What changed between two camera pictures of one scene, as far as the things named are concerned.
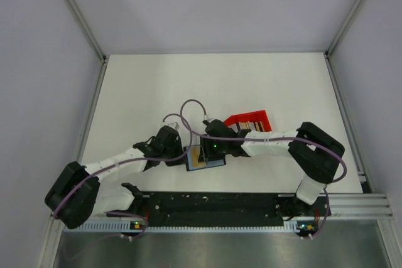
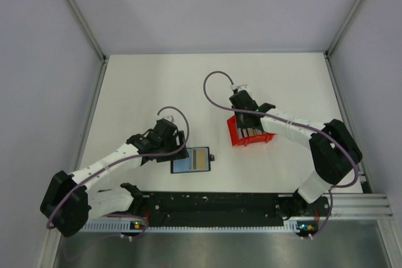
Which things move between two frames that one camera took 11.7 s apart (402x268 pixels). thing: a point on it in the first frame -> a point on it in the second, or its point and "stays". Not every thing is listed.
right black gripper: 206,153 -> 239,124
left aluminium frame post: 78,14 stays
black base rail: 222,209 stays
